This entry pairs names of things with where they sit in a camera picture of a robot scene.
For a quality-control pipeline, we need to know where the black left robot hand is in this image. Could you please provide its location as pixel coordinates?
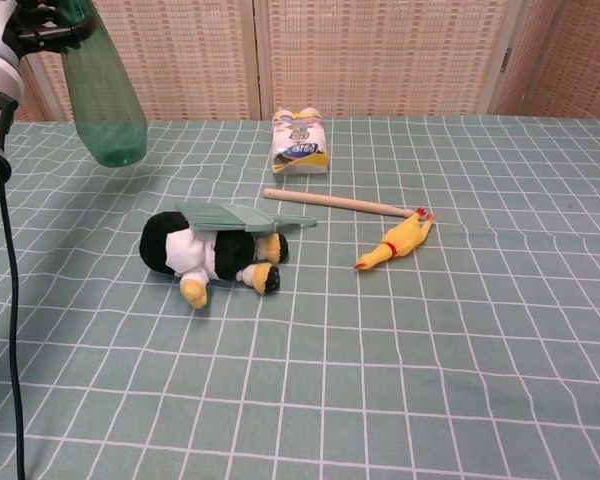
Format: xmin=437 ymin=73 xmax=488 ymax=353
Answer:
xmin=2 ymin=0 xmax=99 ymax=61

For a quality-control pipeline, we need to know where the green spray bottle black trigger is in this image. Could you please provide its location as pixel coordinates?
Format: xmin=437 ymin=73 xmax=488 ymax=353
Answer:
xmin=54 ymin=0 xmax=149 ymax=169

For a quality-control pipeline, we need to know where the woven bamboo screen panel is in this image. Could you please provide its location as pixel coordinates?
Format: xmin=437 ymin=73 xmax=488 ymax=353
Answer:
xmin=10 ymin=55 xmax=49 ymax=123
xmin=253 ymin=0 xmax=525 ymax=120
xmin=27 ymin=0 xmax=262 ymax=122
xmin=490 ymin=0 xmax=600 ymax=120

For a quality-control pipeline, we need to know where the black white plush penguin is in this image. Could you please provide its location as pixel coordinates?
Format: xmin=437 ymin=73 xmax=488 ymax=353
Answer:
xmin=138 ymin=211 xmax=290 ymax=309

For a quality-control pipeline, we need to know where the light wooden stick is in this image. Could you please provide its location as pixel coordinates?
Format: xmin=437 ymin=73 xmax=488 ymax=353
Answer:
xmin=263 ymin=187 xmax=414 ymax=220

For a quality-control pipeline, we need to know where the yellow rubber chicken toy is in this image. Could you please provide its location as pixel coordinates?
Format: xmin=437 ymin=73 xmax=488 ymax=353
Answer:
xmin=355 ymin=207 xmax=437 ymax=273

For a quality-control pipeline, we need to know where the green checked tablecloth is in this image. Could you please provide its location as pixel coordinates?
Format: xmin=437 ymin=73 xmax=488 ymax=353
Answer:
xmin=0 ymin=113 xmax=600 ymax=480

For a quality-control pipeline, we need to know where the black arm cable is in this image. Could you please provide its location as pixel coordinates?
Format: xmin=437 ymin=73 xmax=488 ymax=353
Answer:
xmin=0 ymin=79 xmax=27 ymax=480

